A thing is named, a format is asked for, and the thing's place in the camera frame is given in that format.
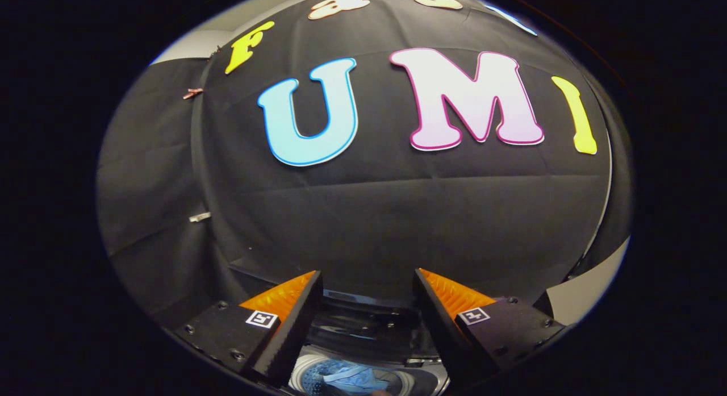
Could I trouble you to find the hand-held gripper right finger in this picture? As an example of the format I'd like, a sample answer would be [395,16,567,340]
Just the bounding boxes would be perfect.
[413,268,568,389]

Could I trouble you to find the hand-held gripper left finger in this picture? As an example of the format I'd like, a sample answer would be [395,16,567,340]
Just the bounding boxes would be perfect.
[174,270,324,387]

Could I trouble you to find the grey washing machine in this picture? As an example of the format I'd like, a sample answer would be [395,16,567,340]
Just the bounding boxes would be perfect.
[227,265,455,396]

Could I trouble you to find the light blue shirt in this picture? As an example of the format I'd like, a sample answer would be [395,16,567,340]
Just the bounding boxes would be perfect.
[321,364,380,395]

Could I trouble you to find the black backdrop cloth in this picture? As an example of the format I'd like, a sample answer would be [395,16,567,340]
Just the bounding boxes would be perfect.
[95,0,634,330]

